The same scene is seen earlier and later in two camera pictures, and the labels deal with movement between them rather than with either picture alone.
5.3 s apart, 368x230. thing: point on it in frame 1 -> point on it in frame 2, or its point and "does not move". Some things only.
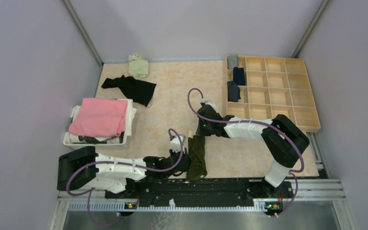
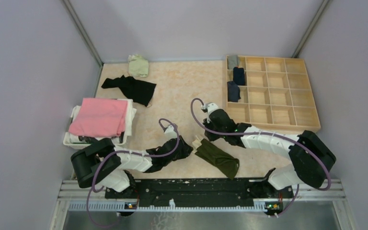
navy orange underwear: [238, 76] does not move
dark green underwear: [197, 169] -> [205, 150]
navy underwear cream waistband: [233, 92] does not move
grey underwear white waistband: [232, 62] does not move
